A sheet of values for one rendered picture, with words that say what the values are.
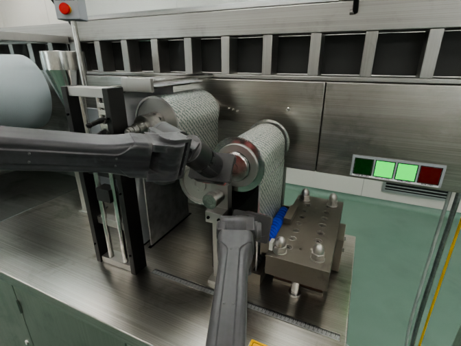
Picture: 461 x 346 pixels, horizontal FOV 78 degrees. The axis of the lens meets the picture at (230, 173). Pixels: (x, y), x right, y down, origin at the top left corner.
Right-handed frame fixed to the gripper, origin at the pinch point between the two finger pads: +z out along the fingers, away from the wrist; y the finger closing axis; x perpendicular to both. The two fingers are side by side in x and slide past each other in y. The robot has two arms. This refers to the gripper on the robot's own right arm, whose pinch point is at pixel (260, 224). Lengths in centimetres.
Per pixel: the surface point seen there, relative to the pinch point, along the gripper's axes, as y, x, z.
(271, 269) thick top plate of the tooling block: 5.7, -10.6, -1.6
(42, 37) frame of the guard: -103, 53, -6
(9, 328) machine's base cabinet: -89, -62, -1
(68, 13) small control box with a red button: -59, 48, -26
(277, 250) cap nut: 6.6, -5.1, -2.7
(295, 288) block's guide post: 12.1, -14.9, 3.3
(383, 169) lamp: 29.8, 23.2, 21.4
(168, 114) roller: -27.3, 24.4, -14.1
